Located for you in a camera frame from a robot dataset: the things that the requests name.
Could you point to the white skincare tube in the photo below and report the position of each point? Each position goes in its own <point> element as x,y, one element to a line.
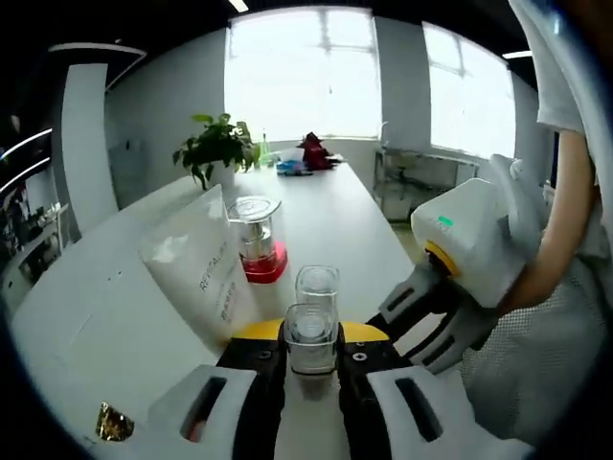
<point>196,268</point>

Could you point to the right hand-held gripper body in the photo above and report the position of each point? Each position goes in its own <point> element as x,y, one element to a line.
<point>479,230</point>

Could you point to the red collar skincare pump bottle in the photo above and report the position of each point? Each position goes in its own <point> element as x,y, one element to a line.
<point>261,259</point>

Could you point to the small white skincare bottle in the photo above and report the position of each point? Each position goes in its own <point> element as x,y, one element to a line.
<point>317,287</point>
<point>310,350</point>

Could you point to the green glass bottle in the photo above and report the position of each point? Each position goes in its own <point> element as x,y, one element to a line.
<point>264,153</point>

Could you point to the potted green plant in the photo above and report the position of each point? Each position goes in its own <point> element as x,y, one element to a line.
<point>215,144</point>

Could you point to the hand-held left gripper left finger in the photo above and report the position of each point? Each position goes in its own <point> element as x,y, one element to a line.
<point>211,412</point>

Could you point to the blue packet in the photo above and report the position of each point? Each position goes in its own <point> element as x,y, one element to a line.
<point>292,167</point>

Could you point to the metal rack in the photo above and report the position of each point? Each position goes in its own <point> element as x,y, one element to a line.
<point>421,187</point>

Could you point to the white mesh chair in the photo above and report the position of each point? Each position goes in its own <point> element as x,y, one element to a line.
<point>527,374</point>

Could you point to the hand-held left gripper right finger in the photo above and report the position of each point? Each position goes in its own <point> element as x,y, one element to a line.
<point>383,412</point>

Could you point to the gold skincare sachet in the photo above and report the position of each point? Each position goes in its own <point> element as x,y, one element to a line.
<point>115,421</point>

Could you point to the bright window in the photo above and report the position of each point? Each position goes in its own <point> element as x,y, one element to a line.
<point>469,86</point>
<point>297,72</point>

